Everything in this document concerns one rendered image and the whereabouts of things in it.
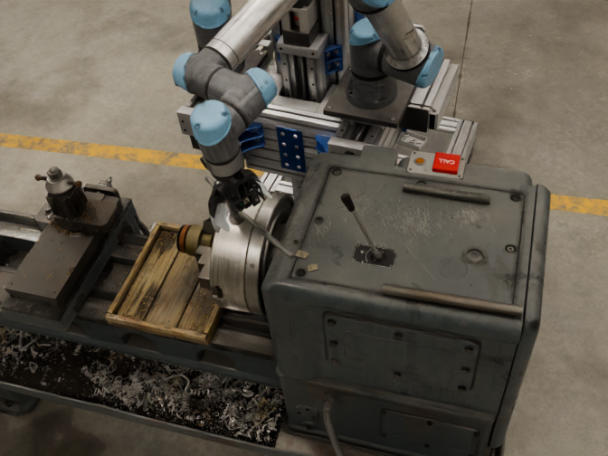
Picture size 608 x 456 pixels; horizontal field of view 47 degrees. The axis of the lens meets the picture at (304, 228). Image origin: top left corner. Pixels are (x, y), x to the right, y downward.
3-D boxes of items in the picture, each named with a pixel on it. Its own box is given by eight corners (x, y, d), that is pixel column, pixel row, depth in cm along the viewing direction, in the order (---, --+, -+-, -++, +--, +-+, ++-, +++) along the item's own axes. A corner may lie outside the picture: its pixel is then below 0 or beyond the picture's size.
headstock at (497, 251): (527, 270, 193) (555, 170, 164) (512, 427, 164) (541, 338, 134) (322, 236, 207) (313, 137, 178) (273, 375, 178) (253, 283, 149)
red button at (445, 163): (460, 160, 170) (460, 154, 168) (456, 177, 166) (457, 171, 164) (435, 156, 171) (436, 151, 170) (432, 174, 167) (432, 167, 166)
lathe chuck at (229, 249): (291, 232, 198) (273, 166, 171) (260, 333, 183) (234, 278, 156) (261, 227, 200) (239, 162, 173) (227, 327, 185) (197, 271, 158)
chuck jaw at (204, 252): (239, 250, 175) (222, 285, 167) (242, 263, 178) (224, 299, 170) (198, 243, 177) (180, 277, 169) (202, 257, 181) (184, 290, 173)
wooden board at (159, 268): (251, 245, 207) (250, 236, 204) (208, 346, 185) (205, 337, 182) (160, 229, 215) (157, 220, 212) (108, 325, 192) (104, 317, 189)
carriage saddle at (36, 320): (138, 211, 221) (134, 198, 216) (68, 332, 192) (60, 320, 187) (57, 197, 228) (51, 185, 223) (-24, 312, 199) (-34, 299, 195)
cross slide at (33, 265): (128, 198, 216) (124, 187, 213) (60, 308, 190) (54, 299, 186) (80, 190, 220) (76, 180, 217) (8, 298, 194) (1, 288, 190)
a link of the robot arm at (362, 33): (365, 47, 202) (365, 5, 191) (404, 62, 195) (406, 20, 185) (341, 69, 196) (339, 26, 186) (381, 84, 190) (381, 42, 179)
